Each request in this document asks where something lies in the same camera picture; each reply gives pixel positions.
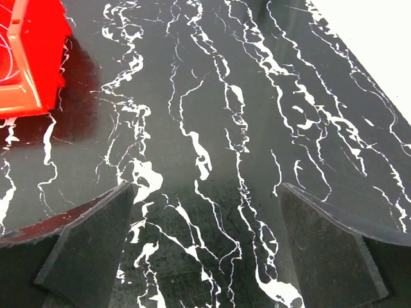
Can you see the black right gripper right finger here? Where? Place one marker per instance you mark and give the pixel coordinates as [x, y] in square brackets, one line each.
[343, 260]

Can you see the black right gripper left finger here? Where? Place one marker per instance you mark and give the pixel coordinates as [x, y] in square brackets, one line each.
[69, 260]

